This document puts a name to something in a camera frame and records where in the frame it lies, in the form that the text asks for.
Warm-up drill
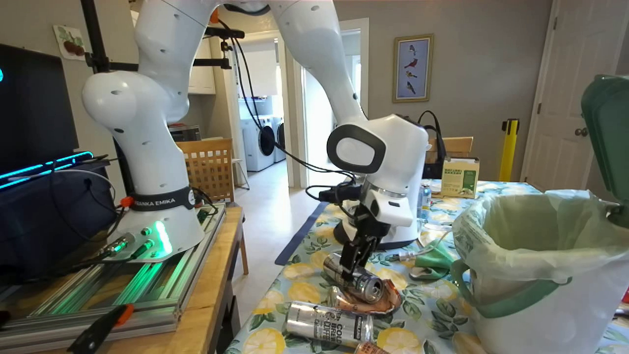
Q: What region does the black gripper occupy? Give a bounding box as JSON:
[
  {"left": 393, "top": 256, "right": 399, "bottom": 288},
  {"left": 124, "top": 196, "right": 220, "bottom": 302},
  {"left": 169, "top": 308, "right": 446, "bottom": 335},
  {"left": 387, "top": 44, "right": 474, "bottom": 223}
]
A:
[{"left": 336, "top": 196, "right": 393, "bottom": 288}]

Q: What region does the tall uncrushed silver can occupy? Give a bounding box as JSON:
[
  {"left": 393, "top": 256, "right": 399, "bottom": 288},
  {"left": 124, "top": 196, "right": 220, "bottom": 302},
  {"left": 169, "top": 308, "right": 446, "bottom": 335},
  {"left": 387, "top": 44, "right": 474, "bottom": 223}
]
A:
[{"left": 283, "top": 300, "right": 378, "bottom": 351}]

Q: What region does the green plastic wrapper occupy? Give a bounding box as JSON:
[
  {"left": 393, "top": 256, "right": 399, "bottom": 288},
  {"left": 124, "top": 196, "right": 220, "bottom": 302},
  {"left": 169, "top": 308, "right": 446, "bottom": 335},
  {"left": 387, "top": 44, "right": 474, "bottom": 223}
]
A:
[{"left": 411, "top": 245, "right": 460, "bottom": 282}]

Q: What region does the lemon print tablecloth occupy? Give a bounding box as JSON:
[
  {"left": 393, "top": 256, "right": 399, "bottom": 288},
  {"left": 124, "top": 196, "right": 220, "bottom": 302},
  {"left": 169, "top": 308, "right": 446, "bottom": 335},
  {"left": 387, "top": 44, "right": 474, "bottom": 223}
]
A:
[{"left": 224, "top": 180, "right": 629, "bottom": 354}]

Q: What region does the black handbag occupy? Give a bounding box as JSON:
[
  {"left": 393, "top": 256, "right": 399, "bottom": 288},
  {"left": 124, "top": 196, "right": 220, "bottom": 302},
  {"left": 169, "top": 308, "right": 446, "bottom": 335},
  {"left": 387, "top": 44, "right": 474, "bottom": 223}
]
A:
[{"left": 419, "top": 109, "right": 448, "bottom": 182}]

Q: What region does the green white carton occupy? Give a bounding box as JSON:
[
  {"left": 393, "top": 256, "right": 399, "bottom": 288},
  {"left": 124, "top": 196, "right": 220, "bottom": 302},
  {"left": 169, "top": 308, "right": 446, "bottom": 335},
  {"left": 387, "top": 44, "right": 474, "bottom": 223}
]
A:
[{"left": 439, "top": 156, "right": 482, "bottom": 201}]

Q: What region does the white washing machine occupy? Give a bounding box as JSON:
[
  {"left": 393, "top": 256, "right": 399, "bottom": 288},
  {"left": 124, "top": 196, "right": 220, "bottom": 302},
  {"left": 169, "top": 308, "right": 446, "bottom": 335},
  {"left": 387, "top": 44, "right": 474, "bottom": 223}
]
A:
[
  {"left": 273, "top": 117, "right": 289, "bottom": 166},
  {"left": 240, "top": 117, "right": 279, "bottom": 174}
]

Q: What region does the wooden chair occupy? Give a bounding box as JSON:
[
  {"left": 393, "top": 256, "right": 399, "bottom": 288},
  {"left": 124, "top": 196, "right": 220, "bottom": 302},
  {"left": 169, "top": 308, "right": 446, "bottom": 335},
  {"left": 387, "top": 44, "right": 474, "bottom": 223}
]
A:
[{"left": 441, "top": 135, "right": 476, "bottom": 162}]

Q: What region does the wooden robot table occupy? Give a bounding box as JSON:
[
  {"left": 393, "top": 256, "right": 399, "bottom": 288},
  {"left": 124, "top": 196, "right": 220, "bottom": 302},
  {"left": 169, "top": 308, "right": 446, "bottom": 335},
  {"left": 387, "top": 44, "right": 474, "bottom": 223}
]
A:
[{"left": 97, "top": 205, "right": 252, "bottom": 354}]

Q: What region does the wicker chair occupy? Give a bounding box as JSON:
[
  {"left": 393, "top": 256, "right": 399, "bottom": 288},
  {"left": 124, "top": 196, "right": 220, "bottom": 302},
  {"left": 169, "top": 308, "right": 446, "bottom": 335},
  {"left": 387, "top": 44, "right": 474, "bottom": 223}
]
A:
[{"left": 175, "top": 137, "right": 238, "bottom": 205}]

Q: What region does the pale bin liner bag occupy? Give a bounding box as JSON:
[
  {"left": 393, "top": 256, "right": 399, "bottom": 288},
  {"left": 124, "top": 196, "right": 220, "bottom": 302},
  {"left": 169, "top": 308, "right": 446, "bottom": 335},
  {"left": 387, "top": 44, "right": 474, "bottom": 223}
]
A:
[{"left": 450, "top": 188, "right": 629, "bottom": 304}]

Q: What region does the white door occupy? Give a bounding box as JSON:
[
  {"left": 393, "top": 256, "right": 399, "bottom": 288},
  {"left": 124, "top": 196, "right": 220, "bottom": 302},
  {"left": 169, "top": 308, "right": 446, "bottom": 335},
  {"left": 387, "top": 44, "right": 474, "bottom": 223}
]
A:
[{"left": 519, "top": 0, "right": 629, "bottom": 196}]

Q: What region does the white bin with green lid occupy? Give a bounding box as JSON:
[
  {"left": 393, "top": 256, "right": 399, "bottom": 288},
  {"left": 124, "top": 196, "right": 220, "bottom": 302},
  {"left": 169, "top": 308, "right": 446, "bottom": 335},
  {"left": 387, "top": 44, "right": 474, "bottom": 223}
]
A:
[{"left": 450, "top": 74, "right": 629, "bottom": 354}]

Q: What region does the dark blue fabric cover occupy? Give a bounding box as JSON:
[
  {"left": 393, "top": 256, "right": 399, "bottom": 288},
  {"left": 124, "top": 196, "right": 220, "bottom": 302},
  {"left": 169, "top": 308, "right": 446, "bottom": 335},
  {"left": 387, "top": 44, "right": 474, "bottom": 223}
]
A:
[{"left": 0, "top": 164, "right": 120, "bottom": 278}]

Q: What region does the black monitor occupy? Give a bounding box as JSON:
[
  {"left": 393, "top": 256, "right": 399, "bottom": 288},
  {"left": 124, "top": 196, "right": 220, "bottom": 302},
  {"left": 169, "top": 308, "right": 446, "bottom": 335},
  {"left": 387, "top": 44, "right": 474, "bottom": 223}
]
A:
[{"left": 0, "top": 42, "right": 81, "bottom": 176}]

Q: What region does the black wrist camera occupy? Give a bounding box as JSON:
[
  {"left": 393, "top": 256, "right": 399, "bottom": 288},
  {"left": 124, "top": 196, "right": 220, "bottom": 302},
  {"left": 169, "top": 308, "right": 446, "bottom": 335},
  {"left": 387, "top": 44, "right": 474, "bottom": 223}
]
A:
[{"left": 319, "top": 182, "right": 370, "bottom": 207}]

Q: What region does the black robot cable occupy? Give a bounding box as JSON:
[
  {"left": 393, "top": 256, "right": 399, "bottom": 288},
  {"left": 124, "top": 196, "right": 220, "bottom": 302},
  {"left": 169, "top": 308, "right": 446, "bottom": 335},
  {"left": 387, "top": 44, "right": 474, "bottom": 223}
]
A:
[{"left": 224, "top": 36, "right": 350, "bottom": 205}]

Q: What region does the bird wall picture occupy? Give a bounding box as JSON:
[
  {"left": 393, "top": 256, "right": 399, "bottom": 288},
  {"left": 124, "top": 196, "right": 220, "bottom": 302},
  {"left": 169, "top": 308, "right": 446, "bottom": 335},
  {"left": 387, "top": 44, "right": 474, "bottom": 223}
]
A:
[{"left": 391, "top": 34, "right": 437, "bottom": 105}]

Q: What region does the aluminium mounting frame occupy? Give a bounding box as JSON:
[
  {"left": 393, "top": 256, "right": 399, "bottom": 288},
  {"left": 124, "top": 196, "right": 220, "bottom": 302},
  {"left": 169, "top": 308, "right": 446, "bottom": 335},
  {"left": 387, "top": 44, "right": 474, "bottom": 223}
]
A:
[{"left": 0, "top": 203, "right": 228, "bottom": 353}]

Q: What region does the orange handled clamp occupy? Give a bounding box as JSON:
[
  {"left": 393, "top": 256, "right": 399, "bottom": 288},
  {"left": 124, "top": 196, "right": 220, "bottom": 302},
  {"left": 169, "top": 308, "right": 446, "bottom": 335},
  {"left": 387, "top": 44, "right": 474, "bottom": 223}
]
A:
[{"left": 67, "top": 304, "right": 136, "bottom": 354}]

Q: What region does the small flower wall picture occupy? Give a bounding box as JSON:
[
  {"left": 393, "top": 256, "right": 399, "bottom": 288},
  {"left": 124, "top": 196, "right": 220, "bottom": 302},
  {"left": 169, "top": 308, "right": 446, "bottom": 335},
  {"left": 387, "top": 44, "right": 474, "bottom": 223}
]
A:
[{"left": 51, "top": 24, "right": 91, "bottom": 64}]

